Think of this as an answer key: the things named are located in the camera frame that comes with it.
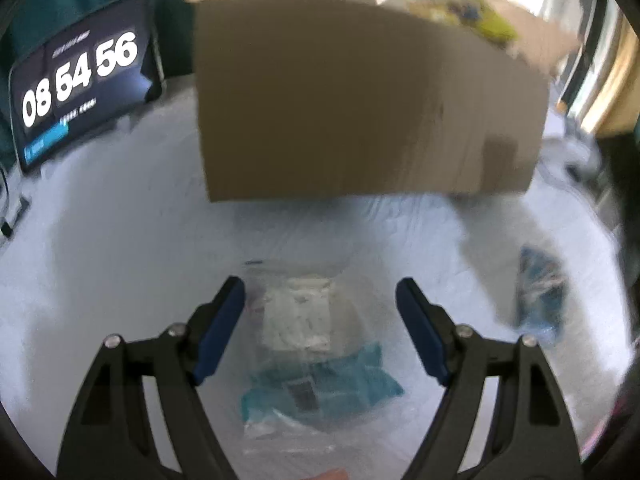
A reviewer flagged teal packet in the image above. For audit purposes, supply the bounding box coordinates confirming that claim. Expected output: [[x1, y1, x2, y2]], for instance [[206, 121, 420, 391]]
[[240, 342, 406, 426]]

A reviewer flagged lime yellow snack packet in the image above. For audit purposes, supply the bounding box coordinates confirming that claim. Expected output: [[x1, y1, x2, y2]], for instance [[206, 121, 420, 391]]
[[445, 0, 521, 46]]

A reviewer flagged grey cloth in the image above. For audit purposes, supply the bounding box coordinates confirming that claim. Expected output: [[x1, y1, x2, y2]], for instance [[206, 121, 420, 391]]
[[537, 135, 606, 186]]

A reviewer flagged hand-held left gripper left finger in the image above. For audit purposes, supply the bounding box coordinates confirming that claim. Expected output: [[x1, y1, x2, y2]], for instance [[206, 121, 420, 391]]
[[56, 276, 247, 480]]

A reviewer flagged yellow curtain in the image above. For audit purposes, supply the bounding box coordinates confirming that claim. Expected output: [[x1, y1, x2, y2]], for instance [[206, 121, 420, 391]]
[[580, 20, 640, 138]]

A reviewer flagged clear plastic bag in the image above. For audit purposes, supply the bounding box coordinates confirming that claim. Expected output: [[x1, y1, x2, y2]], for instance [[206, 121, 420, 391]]
[[242, 406, 341, 456]]

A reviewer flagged small blue packet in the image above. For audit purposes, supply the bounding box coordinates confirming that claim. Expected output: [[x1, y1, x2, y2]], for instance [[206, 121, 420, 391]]
[[517, 245, 569, 342]]

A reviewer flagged black cable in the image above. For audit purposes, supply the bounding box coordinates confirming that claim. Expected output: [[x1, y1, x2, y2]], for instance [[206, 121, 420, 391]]
[[0, 165, 31, 241]]

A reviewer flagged black tablet with clock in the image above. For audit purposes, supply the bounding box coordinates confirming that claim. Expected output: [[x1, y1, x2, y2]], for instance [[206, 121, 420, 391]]
[[7, 0, 163, 173]]

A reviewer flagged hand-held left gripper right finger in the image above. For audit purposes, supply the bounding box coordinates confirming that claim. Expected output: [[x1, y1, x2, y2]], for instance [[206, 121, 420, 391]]
[[395, 277, 585, 480]]

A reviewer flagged clear plastic packet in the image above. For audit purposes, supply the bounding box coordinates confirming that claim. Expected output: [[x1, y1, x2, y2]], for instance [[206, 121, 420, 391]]
[[242, 260, 366, 361]]

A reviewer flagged brown cardboard box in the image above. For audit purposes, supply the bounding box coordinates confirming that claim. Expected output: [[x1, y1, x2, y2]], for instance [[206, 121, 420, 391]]
[[115, 0, 583, 203]]

